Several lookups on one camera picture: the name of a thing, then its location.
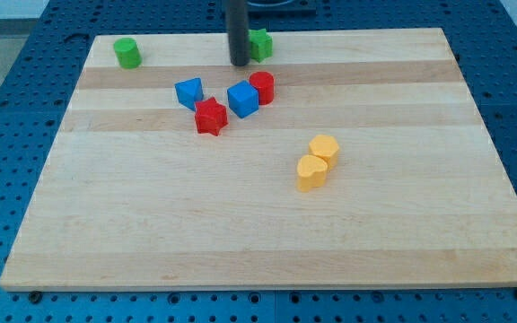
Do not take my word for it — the blue triangular block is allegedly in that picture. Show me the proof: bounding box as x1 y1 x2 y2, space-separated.
174 77 204 111

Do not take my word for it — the green cylinder block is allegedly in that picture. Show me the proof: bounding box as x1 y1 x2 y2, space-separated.
113 37 142 69

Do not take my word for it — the yellow hexagon block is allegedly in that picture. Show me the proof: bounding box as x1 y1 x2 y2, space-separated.
309 135 340 170

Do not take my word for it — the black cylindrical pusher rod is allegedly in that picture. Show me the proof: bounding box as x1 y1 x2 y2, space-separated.
225 0 250 66

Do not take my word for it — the light wooden board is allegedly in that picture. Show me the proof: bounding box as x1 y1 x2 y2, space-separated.
0 28 517 292

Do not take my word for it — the yellow heart block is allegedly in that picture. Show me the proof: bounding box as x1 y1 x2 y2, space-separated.
296 154 329 192

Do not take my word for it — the red cylinder block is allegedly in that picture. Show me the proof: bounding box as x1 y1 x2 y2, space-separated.
249 71 275 106

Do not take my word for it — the green star block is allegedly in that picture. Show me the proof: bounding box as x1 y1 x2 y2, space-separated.
249 29 273 62

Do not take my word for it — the blue cube block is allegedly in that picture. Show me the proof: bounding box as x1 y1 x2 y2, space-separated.
227 81 259 118

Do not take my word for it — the red star block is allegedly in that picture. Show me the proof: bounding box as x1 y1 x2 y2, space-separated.
195 97 228 136

